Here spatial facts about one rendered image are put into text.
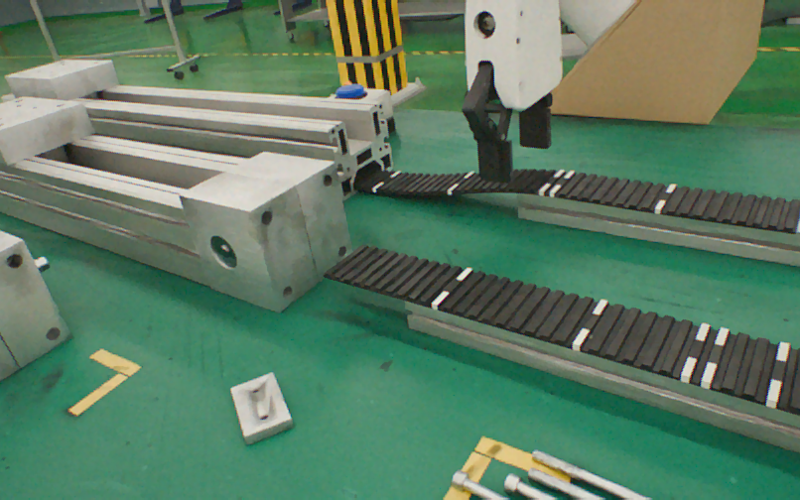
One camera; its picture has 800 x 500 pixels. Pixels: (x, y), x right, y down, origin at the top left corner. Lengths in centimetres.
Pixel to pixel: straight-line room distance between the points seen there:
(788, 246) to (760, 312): 8
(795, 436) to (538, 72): 33
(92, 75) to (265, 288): 70
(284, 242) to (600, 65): 50
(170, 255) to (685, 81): 61
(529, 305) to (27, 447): 35
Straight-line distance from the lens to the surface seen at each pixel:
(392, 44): 396
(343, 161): 66
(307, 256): 50
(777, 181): 68
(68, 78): 111
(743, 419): 38
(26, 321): 55
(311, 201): 50
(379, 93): 84
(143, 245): 62
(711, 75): 80
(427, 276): 44
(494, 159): 53
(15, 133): 81
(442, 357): 42
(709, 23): 79
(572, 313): 40
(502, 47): 50
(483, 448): 36
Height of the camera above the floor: 105
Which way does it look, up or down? 29 degrees down
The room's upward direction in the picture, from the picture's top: 9 degrees counter-clockwise
